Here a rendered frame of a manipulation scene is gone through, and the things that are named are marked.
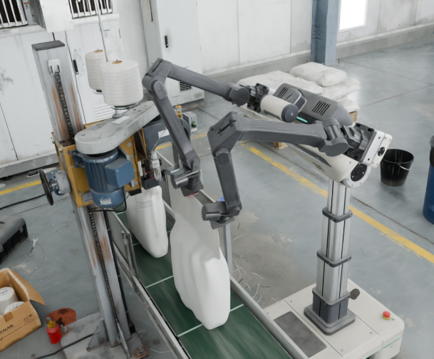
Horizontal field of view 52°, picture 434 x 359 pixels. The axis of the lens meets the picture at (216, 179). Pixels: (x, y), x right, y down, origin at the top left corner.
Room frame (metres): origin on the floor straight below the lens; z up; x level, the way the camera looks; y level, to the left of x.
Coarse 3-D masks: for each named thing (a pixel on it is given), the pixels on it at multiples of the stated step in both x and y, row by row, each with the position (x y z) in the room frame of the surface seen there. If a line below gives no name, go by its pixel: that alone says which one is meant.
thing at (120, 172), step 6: (114, 162) 1.70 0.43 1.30; (120, 162) 1.70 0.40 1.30; (126, 162) 1.69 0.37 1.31; (132, 162) 1.70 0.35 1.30; (108, 168) 1.66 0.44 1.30; (114, 168) 1.65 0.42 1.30; (120, 168) 1.66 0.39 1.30; (126, 168) 1.68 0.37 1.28; (132, 168) 1.71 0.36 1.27; (108, 174) 1.66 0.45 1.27; (114, 174) 1.64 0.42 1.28; (120, 174) 1.65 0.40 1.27; (126, 174) 1.68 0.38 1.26; (132, 174) 1.70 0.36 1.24; (108, 180) 1.67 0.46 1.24; (114, 180) 1.65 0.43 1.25; (120, 180) 1.65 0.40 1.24; (126, 180) 1.67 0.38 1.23; (120, 186) 1.64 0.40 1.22
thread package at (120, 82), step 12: (120, 60) 1.88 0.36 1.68; (132, 60) 1.88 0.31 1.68; (108, 72) 1.76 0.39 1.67; (120, 72) 1.76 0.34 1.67; (132, 72) 1.78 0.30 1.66; (108, 84) 1.76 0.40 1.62; (120, 84) 1.75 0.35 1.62; (132, 84) 1.78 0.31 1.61; (108, 96) 1.77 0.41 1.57; (120, 96) 1.75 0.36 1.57; (132, 96) 1.77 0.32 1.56
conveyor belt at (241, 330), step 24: (120, 216) 2.72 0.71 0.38; (168, 240) 2.38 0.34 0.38; (144, 264) 2.15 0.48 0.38; (168, 264) 2.14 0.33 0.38; (144, 288) 2.03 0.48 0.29; (168, 288) 1.92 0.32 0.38; (168, 312) 1.74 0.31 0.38; (192, 312) 1.73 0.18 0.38; (240, 312) 1.71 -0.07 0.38; (192, 336) 1.57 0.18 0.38; (216, 336) 1.56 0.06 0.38; (240, 336) 1.55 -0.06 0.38; (264, 336) 1.54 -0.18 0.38
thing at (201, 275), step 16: (176, 192) 1.93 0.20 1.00; (176, 208) 1.94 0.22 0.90; (192, 208) 1.77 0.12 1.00; (176, 224) 1.88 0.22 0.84; (192, 224) 1.80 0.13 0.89; (208, 224) 1.61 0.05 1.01; (176, 240) 1.80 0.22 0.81; (192, 240) 1.73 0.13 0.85; (208, 240) 1.62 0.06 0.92; (176, 256) 1.80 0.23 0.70; (192, 256) 1.65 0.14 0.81; (208, 256) 1.60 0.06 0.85; (176, 272) 1.80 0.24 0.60; (192, 272) 1.64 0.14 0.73; (208, 272) 1.59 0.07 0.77; (224, 272) 1.62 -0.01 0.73; (176, 288) 1.88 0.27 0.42; (192, 288) 1.66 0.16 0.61; (208, 288) 1.58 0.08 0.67; (224, 288) 1.62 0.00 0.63; (192, 304) 1.67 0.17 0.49; (208, 304) 1.58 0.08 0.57; (224, 304) 1.61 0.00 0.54; (208, 320) 1.58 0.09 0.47; (224, 320) 1.61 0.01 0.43
